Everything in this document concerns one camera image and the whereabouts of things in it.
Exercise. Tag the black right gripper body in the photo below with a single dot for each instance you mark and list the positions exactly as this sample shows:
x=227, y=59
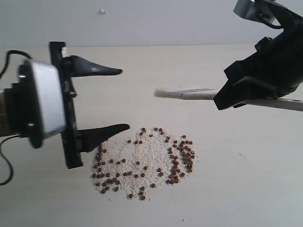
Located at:
x=277, y=61

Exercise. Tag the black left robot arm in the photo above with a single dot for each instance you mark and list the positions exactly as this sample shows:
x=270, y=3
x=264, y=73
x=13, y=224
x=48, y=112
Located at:
x=3, y=113

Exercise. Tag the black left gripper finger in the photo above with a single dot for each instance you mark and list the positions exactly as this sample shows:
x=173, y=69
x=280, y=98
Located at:
x=80, y=67
x=89, y=139

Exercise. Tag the pile of beans and rice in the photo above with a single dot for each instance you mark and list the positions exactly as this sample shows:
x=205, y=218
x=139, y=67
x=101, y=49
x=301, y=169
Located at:
x=144, y=160

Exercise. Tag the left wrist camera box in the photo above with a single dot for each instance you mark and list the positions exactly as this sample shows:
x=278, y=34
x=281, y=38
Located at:
x=42, y=94

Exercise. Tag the small white wall fixture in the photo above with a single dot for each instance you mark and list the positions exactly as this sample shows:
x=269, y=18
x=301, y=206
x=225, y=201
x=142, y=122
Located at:
x=102, y=11

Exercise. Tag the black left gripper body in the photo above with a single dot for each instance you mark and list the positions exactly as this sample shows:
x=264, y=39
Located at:
x=16, y=115

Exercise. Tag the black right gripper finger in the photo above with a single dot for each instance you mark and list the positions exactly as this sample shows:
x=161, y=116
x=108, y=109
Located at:
x=245, y=89

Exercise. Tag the white wooden paint brush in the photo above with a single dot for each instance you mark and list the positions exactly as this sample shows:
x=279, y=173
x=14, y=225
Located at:
x=209, y=94

